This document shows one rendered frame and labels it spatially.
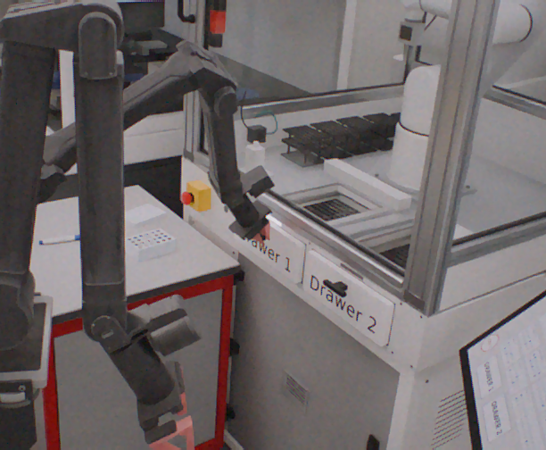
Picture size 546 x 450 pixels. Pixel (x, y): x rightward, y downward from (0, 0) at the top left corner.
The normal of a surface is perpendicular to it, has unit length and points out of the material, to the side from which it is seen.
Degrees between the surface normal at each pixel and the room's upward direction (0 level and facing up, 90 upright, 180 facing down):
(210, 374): 90
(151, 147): 90
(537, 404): 50
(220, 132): 119
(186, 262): 0
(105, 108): 93
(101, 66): 90
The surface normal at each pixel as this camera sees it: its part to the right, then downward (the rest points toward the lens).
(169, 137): 0.59, 0.39
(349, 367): -0.80, 0.20
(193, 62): -0.22, -0.36
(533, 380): -0.71, -0.68
